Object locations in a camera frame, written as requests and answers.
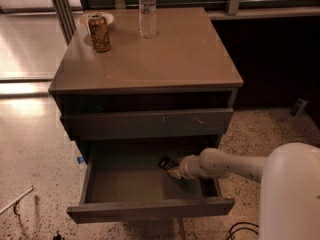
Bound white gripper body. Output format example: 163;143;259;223
179;155;203;180

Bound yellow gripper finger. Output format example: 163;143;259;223
167;167;182;180

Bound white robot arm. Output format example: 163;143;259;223
167;143;320;240

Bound closed upper drawer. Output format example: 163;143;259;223
62;108;233;140

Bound open middle drawer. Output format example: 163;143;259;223
67;136;235;224

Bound grey drawer cabinet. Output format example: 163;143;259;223
48;7;245;240

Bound blue tape piece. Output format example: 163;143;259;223
77;156;84;164

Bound white metal rod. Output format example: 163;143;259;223
0;185;34;215

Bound gold beverage can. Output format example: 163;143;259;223
87;13;111;52

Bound clear plastic water bottle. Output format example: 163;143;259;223
139;0;157;38

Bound white small plate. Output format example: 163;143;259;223
78;12;114;27

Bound black floor cable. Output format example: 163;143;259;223
226;221;261;240

